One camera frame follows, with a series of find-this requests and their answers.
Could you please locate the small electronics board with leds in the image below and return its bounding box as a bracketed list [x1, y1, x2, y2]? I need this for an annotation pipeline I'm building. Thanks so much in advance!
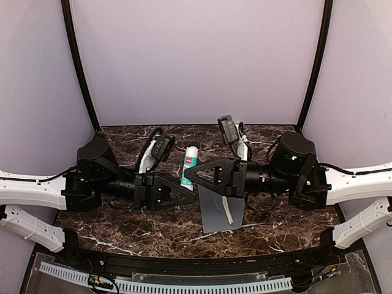
[88, 276, 113, 289]

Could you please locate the grey envelope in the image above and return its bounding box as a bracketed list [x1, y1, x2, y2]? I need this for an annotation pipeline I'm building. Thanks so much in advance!
[198, 185, 245, 233]

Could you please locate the white slotted cable duct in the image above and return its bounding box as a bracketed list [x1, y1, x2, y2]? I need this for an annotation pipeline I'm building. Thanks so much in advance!
[39, 262, 293, 293]

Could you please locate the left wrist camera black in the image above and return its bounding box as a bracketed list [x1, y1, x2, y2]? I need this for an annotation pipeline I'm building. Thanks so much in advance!
[135, 127, 176, 173]

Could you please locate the beige letter paper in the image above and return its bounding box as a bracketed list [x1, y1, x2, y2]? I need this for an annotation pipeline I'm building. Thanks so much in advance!
[222, 196, 234, 225]

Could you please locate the black left frame post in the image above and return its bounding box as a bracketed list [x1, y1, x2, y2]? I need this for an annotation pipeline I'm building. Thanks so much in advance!
[61, 0, 100, 133]

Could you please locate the black front table rail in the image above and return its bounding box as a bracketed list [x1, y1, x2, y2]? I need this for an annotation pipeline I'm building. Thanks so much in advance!
[55, 247, 347, 277]

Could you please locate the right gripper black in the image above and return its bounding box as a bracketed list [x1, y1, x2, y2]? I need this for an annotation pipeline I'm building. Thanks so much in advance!
[183, 157, 295, 200]

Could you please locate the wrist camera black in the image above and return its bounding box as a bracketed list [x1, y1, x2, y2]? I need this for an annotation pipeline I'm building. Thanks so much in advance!
[217, 115, 251, 161]
[135, 127, 176, 173]

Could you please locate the black frame post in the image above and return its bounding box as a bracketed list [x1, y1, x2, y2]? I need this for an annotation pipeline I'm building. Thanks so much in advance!
[295, 0, 334, 132]
[61, 0, 100, 133]

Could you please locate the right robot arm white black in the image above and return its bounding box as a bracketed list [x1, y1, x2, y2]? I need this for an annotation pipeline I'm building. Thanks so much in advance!
[184, 132, 391, 266]

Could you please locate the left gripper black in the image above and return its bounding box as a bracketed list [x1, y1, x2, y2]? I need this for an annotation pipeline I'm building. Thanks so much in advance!
[96, 169, 199, 211]

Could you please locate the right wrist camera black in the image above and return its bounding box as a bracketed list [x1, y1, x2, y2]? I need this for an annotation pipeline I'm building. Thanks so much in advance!
[217, 115, 251, 161]

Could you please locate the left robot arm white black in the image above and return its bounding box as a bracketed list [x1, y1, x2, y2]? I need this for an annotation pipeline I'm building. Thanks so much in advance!
[1, 134, 195, 267]

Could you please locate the black right frame post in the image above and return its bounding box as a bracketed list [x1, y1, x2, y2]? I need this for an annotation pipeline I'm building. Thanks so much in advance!
[295, 0, 334, 132]

